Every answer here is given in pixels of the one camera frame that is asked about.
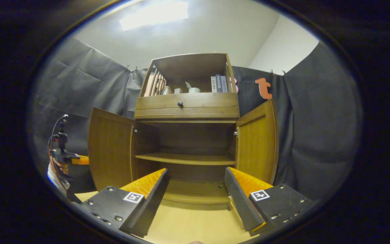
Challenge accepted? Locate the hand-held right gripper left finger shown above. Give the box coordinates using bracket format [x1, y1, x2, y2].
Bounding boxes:
[79, 168, 169, 238]

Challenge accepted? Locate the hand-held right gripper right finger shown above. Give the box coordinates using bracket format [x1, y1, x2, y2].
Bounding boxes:
[223, 167, 314, 237]

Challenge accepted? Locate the wooden shoe cabinet door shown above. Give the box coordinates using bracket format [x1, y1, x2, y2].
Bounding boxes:
[235, 99, 279, 185]
[87, 107, 138, 192]

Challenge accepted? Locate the wooden double-door shoe cabinet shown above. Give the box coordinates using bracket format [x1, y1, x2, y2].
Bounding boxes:
[87, 53, 279, 205]

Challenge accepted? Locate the wooden inner cabinet shelf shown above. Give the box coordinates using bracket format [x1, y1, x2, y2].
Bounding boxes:
[135, 152, 235, 166]

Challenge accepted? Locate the wooden cabinet drawer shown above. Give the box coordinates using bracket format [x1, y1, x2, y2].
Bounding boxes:
[135, 93, 239, 119]

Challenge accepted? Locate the black backdrop cloth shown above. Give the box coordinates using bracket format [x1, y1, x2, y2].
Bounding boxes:
[29, 37, 363, 200]

